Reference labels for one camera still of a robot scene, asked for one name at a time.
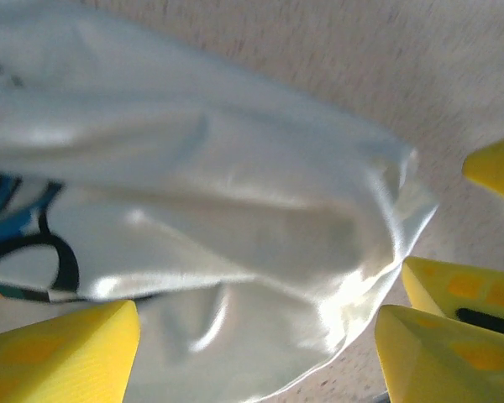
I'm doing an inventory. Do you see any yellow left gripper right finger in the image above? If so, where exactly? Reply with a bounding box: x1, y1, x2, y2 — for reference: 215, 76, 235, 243
375, 304, 504, 403

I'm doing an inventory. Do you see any white t-shirt with daisy print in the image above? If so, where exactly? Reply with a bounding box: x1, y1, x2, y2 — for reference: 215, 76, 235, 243
0, 0, 442, 403

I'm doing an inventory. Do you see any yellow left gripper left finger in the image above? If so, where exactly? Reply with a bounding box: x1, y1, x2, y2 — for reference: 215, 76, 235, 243
0, 300, 142, 403

